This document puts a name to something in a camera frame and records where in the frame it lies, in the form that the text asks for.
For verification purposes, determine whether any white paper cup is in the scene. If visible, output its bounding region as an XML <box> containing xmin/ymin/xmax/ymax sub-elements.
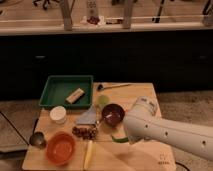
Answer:
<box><xmin>50</xmin><ymin>106</ymin><xmax>67</xmax><ymax>124</ymax></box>

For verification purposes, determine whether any dark red bowl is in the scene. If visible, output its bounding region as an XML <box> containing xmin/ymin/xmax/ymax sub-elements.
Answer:
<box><xmin>101</xmin><ymin>103</ymin><xmax>125</xmax><ymax>127</ymax></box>

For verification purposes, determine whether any wooden block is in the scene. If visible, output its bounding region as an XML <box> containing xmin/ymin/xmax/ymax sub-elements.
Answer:
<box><xmin>66</xmin><ymin>88</ymin><xmax>84</xmax><ymax>104</ymax></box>

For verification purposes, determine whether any green plastic tray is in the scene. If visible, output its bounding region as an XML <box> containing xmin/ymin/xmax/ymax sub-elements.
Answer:
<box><xmin>39</xmin><ymin>75</ymin><xmax>93</xmax><ymax>109</ymax></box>

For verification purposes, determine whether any orange bowl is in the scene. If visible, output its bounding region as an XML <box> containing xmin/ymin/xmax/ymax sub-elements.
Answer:
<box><xmin>45</xmin><ymin>132</ymin><xmax>75</xmax><ymax>166</ymax></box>

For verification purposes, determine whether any grey blue cloth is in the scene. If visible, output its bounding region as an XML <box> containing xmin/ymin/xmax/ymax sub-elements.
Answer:
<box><xmin>75</xmin><ymin>106</ymin><xmax>96</xmax><ymax>125</ymax></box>

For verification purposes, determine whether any green pepper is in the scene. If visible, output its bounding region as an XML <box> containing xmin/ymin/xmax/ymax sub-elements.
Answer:
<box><xmin>111</xmin><ymin>135</ymin><xmax>129</xmax><ymax>143</ymax></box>

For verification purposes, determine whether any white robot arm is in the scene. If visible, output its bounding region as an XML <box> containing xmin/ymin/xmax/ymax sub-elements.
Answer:
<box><xmin>123</xmin><ymin>97</ymin><xmax>213</xmax><ymax>161</ymax></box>

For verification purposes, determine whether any green lime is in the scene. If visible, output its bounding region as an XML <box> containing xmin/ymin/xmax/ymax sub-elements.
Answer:
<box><xmin>96</xmin><ymin>95</ymin><xmax>109</xmax><ymax>107</ymax></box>

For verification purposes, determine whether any metal ladle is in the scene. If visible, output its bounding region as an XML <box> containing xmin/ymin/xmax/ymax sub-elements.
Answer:
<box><xmin>28</xmin><ymin>117</ymin><xmax>47</xmax><ymax>149</ymax></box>

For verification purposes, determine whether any wooden cutting board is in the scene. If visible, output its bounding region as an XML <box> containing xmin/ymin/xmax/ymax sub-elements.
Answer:
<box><xmin>22</xmin><ymin>83</ymin><xmax>176</xmax><ymax>171</ymax></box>

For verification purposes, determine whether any bunch of dark grapes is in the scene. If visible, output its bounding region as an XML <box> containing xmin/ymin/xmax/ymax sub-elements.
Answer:
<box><xmin>72</xmin><ymin>127</ymin><xmax>98</xmax><ymax>140</ymax></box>

